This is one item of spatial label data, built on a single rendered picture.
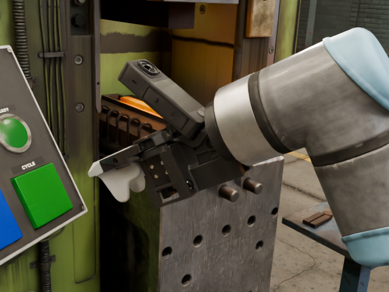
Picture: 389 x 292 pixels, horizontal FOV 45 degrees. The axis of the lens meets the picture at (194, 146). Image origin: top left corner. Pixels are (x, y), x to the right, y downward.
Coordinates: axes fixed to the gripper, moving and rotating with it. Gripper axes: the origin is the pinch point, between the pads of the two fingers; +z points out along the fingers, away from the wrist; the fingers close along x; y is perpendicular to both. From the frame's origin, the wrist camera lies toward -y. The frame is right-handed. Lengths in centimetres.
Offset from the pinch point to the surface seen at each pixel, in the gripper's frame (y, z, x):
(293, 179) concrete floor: 77, 81, 285
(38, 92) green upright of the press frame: -17.1, 25.9, 23.4
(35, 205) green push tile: 1.6, 10.3, -2.6
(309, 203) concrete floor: 86, 64, 248
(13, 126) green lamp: -9.7, 10.6, 0.3
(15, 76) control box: -16.7, 11.0, 5.1
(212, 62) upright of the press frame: -11, 13, 77
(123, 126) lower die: -5, 26, 44
